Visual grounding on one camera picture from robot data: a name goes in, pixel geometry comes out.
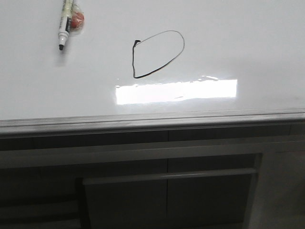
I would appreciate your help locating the grey metal table frame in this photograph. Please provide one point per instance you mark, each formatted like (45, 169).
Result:
(229, 183)

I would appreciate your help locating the white whiteboard with grey frame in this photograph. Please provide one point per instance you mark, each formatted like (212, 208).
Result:
(151, 64)

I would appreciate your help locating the white black whiteboard marker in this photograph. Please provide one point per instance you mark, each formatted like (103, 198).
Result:
(65, 23)

